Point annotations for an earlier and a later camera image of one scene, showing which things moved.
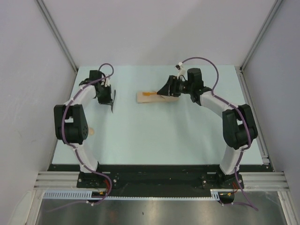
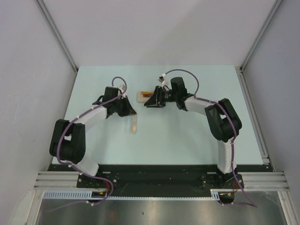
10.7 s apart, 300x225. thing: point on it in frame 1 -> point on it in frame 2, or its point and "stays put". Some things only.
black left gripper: (108, 100) -> (128, 110)
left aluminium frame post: (57, 34) stays put
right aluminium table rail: (266, 156) stays put
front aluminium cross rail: (252, 180) stays put
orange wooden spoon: (147, 93) stays put
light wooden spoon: (91, 131) -> (133, 128)
